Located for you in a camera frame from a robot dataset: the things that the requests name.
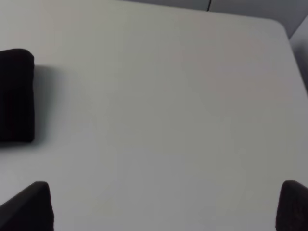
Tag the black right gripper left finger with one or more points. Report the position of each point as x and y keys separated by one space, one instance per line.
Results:
x=29 y=210

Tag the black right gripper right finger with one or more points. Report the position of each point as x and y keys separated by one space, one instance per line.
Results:
x=292 y=211

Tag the black printed t-shirt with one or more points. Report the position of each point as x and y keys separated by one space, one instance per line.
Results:
x=17 y=113

